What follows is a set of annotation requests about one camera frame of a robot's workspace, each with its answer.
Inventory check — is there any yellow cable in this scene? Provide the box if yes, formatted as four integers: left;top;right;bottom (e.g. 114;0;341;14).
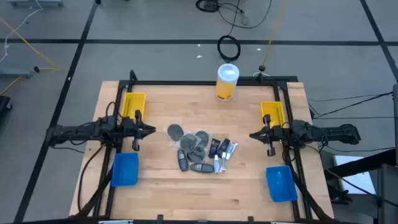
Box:
262;0;289;68
0;17;62;96

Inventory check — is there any white panel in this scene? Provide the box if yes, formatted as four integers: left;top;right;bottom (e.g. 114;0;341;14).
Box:
332;154;377;195

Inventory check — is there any black toiletry sachet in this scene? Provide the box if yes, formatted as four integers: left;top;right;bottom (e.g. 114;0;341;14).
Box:
208;138;221;159
216;138;231;159

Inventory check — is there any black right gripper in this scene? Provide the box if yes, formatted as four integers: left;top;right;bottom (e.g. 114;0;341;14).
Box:
249;114;284;157

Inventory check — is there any white cable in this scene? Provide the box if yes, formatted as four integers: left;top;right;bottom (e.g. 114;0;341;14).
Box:
0;0;43;63

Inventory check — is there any yellow white wipes canister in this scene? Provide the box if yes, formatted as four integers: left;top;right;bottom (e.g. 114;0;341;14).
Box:
215;63;241;102

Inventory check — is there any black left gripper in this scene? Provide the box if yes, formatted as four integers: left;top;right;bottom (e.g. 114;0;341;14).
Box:
123;110;157;152

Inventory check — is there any dark grey travel bottle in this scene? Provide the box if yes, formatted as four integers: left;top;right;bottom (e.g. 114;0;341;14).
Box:
189;162;215;174
177;148;190;172

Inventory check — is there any yellow plastic bin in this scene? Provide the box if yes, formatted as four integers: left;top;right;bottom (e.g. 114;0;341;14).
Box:
260;101;287;130
121;92;147;121

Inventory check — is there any black caster base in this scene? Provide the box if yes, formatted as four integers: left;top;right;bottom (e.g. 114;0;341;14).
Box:
0;95;13;119

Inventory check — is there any black looped floor cable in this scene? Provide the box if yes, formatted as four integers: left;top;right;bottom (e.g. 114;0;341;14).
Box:
195;0;273;29

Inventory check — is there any blue plastic bin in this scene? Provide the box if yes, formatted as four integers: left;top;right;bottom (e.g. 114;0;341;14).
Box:
266;164;299;203
111;152;140;189

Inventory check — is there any thin black cable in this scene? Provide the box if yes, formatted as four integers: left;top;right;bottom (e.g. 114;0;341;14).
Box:
312;91;394;119

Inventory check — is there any black beam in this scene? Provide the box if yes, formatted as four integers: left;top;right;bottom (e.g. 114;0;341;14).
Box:
323;148;398;180

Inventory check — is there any black cable floor anchor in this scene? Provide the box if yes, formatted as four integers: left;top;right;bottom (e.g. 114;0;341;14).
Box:
253;64;271;78

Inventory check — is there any grey equipment post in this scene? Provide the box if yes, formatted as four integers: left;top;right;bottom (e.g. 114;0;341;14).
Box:
393;83;398;166

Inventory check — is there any bagged black round sponge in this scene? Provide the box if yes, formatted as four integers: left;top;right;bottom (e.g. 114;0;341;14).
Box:
179;133;201;151
195;129;211;147
167;123;185;142
186;144;208;162

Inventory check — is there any grey table foot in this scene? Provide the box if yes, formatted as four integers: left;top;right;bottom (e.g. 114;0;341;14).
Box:
7;0;65;7
0;68;32;78

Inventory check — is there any black aluminium frame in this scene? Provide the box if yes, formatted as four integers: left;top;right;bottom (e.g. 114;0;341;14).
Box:
74;70;335;224

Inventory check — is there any black clamp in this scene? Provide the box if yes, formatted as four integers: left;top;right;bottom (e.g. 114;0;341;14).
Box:
329;183;354;206

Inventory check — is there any black coiled cable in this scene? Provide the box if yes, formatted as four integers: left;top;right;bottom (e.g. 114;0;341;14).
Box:
216;0;246;63

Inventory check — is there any grey cabinet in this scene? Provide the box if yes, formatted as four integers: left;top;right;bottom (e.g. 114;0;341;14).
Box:
377;163;398;224

